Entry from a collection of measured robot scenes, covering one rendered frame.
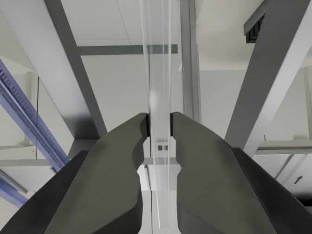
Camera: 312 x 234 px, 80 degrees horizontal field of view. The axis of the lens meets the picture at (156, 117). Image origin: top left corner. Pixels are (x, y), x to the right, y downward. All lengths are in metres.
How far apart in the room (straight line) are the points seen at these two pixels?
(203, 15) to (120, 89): 1.58
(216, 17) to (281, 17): 0.40
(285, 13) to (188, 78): 0.37
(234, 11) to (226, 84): 1.60
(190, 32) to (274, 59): 0.42
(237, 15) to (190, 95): 0.26
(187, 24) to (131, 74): 1.52
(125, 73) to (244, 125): 1.89
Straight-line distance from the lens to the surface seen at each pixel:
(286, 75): 0.23
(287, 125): 2.41
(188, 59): 0.58
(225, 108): 2.13
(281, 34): 0.23
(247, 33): 0.67
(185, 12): 0.65
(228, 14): 0.63
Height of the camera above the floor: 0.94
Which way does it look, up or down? 4 degrees down
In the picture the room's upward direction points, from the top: 179 degrees clockwise
